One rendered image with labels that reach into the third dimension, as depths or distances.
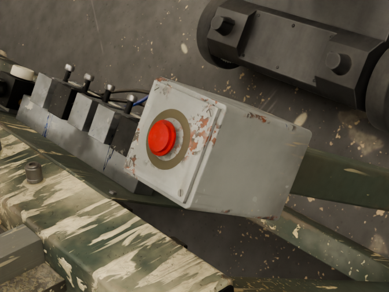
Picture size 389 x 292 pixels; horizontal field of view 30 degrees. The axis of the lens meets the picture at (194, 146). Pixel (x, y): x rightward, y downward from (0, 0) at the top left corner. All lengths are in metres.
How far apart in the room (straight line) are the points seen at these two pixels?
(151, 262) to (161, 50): 1.37
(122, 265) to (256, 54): 0.91
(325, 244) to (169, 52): 0.89
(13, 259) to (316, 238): 0.76
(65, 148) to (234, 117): 0.54
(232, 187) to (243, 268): 1.10
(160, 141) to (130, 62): 1.54
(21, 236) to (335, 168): 0.44
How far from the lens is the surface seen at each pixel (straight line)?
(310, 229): 1.57
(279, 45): 1.69
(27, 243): 1.00
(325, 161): 0.99
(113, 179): 1.15
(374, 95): 1.52
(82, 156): 1.22
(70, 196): 1.07
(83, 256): 0.94
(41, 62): 2.70
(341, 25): 1.63
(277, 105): 1.89
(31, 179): 1.10
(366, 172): 1.08
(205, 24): 1.84
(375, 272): 1.49
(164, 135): 0.79
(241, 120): 0.78
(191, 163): 0.77
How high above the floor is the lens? 1.49
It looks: 47 degrees down
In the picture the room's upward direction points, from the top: 77 degrees counter-clockwise
